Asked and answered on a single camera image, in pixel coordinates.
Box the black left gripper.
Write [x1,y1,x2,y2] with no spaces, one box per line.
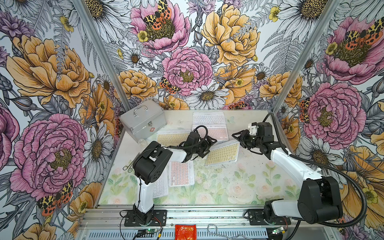
[192,135,218,158]

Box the left aluminium frame post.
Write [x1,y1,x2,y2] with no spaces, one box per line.
[74,1,133,112]

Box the red packet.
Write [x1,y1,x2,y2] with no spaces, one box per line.
[175,225,197,240]

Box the right aluminium frame post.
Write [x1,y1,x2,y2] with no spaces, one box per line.
[271,1,341,114]

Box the aluminium frame post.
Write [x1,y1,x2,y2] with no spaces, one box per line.
[271,1,341,114]
[74,1,133,112]

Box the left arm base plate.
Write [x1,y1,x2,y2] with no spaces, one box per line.
[124,210,168,227]

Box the black corrugated cable right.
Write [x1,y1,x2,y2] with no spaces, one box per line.
[262,112,368,229]

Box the white keyboard far centre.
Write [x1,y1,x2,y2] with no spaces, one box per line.
[193,112,226,125]

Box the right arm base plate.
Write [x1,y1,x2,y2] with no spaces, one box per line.
[243,209,291,226]

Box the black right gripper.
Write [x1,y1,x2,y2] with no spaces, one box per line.
[231,129,263,151]

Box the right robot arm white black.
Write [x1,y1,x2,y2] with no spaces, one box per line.
[232,122,343,224]

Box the white keyboard near left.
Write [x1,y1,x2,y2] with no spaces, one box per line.
[153,177,169,198]

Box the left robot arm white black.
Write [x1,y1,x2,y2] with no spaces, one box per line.
[131,129,218,226]

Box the aluminium front rail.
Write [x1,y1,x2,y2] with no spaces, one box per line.
[77,205,334,230]

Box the pink keyboard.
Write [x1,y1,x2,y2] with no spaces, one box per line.
[168,161,195,187]

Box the white keyboard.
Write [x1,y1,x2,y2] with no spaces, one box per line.
[193,112,226,125]
[153,177,169,198]

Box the silver metal case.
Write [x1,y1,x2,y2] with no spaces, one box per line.
[120,100,167,143]

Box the pink keyboard edge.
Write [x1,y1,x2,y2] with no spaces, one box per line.
[205,125,229,142]

